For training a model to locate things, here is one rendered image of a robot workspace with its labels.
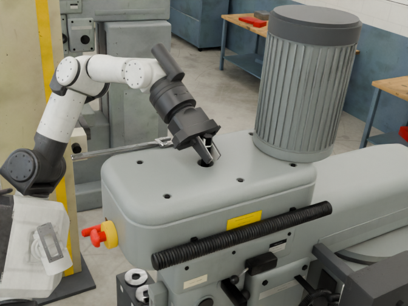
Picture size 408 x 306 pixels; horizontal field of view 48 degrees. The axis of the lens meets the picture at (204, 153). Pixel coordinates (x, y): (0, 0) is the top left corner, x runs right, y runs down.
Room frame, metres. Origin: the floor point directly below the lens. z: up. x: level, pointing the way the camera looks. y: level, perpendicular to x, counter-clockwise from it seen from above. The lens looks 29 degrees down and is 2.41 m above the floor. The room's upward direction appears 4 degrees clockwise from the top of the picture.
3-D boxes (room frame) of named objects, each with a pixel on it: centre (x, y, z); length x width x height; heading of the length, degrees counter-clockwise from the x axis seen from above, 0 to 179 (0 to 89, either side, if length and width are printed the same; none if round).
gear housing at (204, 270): (0.91, -0.04, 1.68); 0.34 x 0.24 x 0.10; 121
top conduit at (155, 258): (0.78, -0.11, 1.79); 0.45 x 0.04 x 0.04; 121
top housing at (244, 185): (0.90, -0.02, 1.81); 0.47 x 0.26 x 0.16; 121
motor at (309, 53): (1.02, -0.22, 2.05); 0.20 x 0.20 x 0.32
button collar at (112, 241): (0.77, 0.19, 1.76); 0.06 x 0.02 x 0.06; 31
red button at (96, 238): (0.76, 0.21, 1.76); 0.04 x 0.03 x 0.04; 31
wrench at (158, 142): (0.92, 0.18, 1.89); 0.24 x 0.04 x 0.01; 118
